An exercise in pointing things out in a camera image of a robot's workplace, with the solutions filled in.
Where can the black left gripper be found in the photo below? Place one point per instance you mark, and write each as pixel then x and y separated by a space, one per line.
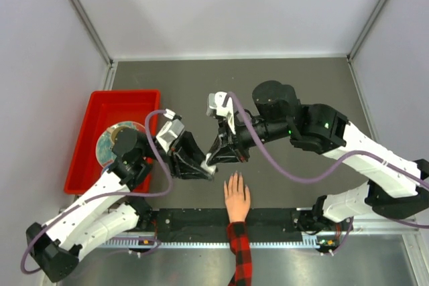
pixel 186 158

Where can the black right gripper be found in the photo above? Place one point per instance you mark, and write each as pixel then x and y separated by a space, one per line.
pixel 234 151

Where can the white nail polish bottle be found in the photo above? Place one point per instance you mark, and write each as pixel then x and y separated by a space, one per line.
pixel 210 169

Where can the red plaid sleeve forearm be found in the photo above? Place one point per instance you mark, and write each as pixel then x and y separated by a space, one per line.
pixel 240 247

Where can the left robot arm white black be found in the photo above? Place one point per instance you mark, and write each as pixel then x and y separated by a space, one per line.
pixel 112 205

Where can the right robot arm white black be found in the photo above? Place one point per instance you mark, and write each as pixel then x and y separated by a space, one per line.
pixel 395 189

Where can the mannequin hand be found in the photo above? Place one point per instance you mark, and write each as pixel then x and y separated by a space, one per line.
pixel 237 198

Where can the tan ceramic bowl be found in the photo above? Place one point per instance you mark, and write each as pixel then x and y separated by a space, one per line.
pixel 114 131

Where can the blue patterned plate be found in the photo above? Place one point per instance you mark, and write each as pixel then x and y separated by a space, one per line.
pixel 103 149

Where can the red plastic bin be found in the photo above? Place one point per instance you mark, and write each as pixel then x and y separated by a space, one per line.
pixel 106 108

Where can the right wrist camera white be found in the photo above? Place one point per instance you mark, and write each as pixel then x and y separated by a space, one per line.
pixel 220 107

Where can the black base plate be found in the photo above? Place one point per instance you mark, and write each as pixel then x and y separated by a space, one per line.
pixel 209 225

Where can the aluminium rail with slots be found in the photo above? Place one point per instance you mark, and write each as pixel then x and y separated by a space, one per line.
pixel 112 230

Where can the aluminium corner post left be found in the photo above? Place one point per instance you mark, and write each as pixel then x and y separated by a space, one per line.
pixel 95 38

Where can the aluminium corner post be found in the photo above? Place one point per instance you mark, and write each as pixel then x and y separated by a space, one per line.
pixel 368 26
pixel 95 38

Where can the aluminium corner post right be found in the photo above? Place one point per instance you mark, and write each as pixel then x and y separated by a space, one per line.
pixel 368 26

